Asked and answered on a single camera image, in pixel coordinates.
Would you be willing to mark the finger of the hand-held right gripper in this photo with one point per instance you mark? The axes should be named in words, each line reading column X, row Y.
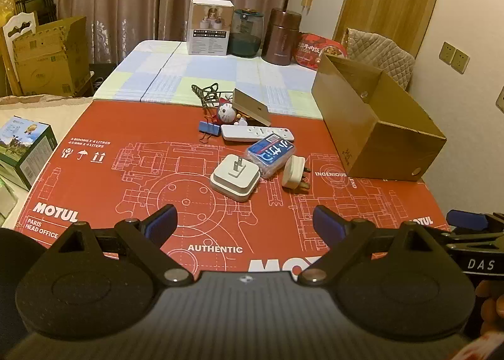
column 468, row 220

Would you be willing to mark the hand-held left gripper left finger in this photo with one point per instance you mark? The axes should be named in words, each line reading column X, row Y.
column 161, row 222

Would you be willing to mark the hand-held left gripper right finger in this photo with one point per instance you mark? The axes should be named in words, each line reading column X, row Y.
column 328, row 222

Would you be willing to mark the brown cardboard box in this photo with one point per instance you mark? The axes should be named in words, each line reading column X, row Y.
column 354, row 127

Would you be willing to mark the white remote control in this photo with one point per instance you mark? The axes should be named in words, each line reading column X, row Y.
column 252, row 133

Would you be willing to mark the blue cat figurine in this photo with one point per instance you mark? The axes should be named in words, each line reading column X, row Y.
column 227, row 113

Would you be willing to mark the person's right forearm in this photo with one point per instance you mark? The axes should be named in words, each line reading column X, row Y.
column 482, row 349

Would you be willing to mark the person's right hand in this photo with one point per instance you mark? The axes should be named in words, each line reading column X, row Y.
column 490, row 305

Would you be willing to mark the red printed mat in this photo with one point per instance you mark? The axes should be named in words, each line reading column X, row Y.
column 118, row 186

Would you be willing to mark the white round plug adapter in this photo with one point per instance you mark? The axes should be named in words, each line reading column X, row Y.
column 293, row 173

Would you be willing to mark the white square power adapter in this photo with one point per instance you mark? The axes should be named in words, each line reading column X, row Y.
column 236, row 178

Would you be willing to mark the clear case with blue label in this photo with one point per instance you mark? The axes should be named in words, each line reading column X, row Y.
column 271, row 153

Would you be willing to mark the blue binder clip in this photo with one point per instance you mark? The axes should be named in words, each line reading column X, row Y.
column 208, row 129

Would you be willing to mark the gold flat box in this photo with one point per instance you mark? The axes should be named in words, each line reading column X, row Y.
column 252, row 108

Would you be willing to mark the checkered pastel tablecloth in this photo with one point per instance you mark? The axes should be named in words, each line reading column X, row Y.
column 157, row 72

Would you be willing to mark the green product box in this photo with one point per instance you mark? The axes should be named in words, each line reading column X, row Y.
column 27, row 147

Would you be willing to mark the red instant rice bowl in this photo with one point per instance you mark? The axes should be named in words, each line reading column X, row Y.
column 313, row 50

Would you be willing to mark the quilted beige chair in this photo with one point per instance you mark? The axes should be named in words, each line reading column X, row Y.
column 382, row 56

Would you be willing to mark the brown metal canister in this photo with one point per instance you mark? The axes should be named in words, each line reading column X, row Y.
column 280, row 39

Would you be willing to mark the printed cardboard carton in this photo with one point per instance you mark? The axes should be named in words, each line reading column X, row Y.
column 47, row 64

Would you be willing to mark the white product box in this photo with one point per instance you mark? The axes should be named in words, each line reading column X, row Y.
column 208, row 29

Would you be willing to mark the green glass jar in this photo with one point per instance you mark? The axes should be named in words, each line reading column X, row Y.
column 246, row 35

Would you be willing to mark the white wooden chair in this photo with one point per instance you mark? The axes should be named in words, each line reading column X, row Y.
column 19, row 25

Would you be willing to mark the yellow plastic bag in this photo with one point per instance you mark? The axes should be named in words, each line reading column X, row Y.
column 7, row 5

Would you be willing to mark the wall switch plate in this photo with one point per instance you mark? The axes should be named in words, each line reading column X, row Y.
column 501, row 100

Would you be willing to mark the beige wall outlet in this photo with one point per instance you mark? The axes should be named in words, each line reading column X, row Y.
column 460, row 61
column 447, row 53

